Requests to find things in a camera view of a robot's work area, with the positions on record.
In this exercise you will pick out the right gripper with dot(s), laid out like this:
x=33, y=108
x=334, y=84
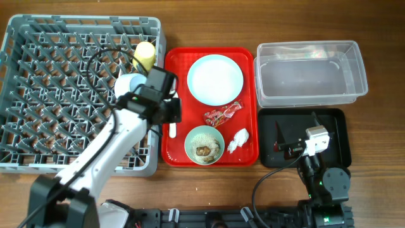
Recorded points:
x=292, y=149

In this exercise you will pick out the white tissue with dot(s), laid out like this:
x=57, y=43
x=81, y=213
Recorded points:
x=240, y=138

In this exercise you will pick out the red candy wrapper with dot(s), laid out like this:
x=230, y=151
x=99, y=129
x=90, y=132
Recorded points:
x=219, y=116

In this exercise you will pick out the green bowl with food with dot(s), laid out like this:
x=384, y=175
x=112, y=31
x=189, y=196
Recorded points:
x=204, y=145

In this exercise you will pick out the white plastic spoon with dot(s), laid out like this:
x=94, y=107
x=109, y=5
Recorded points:
x=172, y=130

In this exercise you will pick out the yellow plastic cup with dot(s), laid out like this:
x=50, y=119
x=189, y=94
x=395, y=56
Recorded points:
x=145, y=52

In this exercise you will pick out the light blue bowl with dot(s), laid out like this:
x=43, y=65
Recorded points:
x=129, y=83

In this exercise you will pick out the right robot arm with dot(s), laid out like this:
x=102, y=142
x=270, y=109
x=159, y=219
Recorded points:
x=327, y=186

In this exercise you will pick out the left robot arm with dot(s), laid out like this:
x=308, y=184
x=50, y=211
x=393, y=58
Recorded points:
x=69, y=199

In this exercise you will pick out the grey dishwasher rack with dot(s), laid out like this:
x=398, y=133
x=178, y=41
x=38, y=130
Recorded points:
x=57, y=74

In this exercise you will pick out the black plastic tray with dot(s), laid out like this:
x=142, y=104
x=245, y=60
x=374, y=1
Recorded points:
x=293, y=123

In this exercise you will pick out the clear plastic bin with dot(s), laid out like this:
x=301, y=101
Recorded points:
x=309, y=73

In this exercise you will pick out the light blue plate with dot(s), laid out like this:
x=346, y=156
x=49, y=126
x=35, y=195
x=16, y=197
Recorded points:
x=215, y=80

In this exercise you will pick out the red plastic tray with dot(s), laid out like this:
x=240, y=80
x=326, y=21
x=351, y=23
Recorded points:
x=179, y=60

